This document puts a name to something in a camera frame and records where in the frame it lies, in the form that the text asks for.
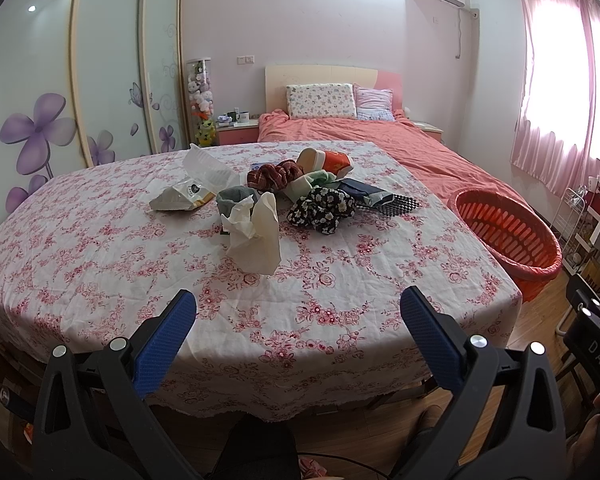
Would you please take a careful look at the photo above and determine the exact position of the pink left nightstand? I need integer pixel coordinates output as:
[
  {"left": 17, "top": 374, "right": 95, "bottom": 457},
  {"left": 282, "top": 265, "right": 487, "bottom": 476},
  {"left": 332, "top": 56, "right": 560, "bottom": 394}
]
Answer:
[{"left": 216, "top": 119, "right": 259, "bottom": 145}]

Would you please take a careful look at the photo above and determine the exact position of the pink window curtain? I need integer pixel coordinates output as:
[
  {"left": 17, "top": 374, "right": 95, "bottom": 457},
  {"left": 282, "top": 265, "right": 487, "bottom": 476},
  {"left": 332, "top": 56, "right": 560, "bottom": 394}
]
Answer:
[{"left": 510, "top": 0, "right": 600, "bottom": 195}]

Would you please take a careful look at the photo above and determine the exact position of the white tissue paper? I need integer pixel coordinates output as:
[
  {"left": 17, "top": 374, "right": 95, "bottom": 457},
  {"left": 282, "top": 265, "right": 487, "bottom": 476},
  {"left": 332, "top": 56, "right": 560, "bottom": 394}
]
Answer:
[{"left": 221, "top": 192, "right": 282, "bottom": 275}]

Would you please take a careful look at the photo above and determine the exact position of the black floral fabric scrunchie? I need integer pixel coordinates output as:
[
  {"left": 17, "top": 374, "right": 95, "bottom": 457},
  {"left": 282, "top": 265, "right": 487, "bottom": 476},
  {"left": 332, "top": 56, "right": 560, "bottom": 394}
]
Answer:
[{"left": 287, "top": 186, "right": 356, "bottom": 235}]

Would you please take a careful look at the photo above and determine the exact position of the mint green sock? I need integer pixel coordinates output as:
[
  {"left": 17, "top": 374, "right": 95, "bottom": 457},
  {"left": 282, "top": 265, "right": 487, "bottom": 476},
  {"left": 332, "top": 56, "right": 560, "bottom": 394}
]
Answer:
[{"left": 283, "top": 169, "right": 337, "bottom": 203}]

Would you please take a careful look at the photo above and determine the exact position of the white snack wrapper bag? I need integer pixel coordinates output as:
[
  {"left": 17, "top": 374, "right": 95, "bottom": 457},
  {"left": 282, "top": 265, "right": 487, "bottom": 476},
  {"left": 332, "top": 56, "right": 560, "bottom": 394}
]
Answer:
[{"left": 149, "top": 179, "right": 214, "bottom": 212}]

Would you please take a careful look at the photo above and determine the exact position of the white mug on nightstand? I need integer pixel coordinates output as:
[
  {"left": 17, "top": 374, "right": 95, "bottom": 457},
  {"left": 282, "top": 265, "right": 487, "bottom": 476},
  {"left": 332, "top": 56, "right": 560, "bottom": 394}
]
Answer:
[{"left": 236, "top": 110, "right": 250, "bottom": 122}]

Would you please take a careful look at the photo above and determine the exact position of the right hand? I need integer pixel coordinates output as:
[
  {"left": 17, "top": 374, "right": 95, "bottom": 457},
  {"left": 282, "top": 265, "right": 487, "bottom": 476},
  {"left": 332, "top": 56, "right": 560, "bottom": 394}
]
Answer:
[{"left": 567, "top": 393, "right": 600, "bottom": 471}]

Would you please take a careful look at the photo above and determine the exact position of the navy blue fabric pouch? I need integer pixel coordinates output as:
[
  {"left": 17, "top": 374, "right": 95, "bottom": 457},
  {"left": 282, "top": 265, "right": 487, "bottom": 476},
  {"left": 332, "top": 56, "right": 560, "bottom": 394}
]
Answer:
[{"left": 338, "top": 178, "right": 390, "bottom": 208}]

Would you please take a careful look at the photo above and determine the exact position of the red plastic laundry basket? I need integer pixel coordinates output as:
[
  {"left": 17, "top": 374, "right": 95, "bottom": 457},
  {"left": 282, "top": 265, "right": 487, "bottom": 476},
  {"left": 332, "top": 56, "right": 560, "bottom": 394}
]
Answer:
[{"left": 448, "top": 188, "right": 562, "bottom": 302}]

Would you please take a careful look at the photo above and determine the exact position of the right nightstand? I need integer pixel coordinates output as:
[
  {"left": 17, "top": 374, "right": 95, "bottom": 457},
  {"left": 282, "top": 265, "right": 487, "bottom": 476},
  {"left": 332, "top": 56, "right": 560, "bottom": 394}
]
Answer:
[{"left": 414, "top": 122, "right": 443, "bottom": 143}]

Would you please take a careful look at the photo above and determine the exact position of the grey sock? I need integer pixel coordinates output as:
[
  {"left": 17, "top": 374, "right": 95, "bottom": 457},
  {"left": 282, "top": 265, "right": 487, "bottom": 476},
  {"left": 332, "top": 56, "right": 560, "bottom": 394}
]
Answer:
[{"left": 215, "top": 185, "right": 260, "bottom": 218}]

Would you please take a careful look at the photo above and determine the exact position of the white wire storage rack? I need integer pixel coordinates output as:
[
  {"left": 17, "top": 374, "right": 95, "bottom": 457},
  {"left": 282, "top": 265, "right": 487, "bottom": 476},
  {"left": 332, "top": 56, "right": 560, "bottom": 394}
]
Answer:
[{"left": 550, "top": 177, "right": 600, "bottom": 275}]

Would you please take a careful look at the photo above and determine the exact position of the pink striped pillow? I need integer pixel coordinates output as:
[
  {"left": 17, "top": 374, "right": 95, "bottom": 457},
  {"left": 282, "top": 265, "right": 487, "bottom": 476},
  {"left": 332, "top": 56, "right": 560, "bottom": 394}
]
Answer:
[{"left": 353, "top": 84, "right": 394, "bottom": 122}]

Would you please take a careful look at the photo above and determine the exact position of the white wall outlet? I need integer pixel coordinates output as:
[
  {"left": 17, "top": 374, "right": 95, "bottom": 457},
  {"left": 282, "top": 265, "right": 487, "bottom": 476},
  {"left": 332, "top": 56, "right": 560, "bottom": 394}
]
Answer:
[{"left": 236, "top": 55, "right": 254, "bottom": 65}]

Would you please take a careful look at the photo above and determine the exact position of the black mesh anti-slip mat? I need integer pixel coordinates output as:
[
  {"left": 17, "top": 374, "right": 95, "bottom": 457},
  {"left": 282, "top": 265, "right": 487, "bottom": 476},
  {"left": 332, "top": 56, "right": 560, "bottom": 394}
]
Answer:
[{"left": 364, "top": 194, "right": 420, "bottom": 217}]

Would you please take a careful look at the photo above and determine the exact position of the red white paper cup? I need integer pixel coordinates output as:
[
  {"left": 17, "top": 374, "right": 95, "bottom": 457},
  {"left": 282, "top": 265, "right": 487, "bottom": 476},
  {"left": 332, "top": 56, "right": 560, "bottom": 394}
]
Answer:
[{"left": 296, "top": 148, "right": 353, "bottom": 178}]

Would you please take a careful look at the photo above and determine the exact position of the floral pink white tablecloth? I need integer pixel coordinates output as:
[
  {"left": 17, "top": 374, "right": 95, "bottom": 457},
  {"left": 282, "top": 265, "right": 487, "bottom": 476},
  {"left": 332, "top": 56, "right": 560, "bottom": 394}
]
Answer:
[{"left": 0, "top": 141, "right": 521, "bottom": 420}]

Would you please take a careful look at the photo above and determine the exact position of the floral white pillow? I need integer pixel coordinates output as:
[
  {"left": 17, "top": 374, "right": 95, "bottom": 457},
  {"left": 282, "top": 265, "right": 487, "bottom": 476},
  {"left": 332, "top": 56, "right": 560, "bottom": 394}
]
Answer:
[{"left": 286, "top": 82, "right": 356, "bottom": 119}]

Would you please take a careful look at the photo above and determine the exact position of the sliding wardrobe with purple flowers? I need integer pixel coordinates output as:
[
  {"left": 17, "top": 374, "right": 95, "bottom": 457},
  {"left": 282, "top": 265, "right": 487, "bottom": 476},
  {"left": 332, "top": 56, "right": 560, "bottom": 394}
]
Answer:
[{"left": 0, "top": 0, "right": 187, "bottom": 224}]

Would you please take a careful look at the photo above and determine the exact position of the dark red striped scrunchie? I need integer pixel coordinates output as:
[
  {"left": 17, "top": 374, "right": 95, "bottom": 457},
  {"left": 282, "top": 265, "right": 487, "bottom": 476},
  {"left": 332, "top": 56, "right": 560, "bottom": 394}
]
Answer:
[{"left": 247, "top": 159, "right": 304, "bottom": 193}]

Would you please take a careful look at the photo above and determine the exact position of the bed with coral duvet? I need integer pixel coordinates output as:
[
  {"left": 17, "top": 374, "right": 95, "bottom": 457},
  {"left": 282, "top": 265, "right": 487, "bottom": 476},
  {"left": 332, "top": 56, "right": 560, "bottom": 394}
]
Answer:
[{"left": 258, "top": 110, "right": 529, "bottom": 207}]

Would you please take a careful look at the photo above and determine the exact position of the clear plastic bag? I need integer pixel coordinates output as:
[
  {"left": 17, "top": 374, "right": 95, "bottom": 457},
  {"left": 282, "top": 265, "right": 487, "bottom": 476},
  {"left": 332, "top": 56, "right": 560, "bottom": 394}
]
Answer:
[{"left": 183, "top": 144, "right": 242, "bottom": 194}]

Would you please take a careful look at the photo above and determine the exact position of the cream wooden headboard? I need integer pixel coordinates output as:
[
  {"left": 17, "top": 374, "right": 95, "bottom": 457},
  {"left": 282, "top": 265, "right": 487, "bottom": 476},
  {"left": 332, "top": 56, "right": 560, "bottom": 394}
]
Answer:
[{"left": 264, "top": 65, "right": 403, "bottom": 113}]

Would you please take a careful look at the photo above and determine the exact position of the clear tube of plush toys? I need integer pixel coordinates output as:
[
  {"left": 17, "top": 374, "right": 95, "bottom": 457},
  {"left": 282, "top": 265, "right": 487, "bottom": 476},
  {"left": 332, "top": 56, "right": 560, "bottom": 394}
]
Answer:
[{"left": 186, "top": 58, "right": 216, "bottom": 148}]

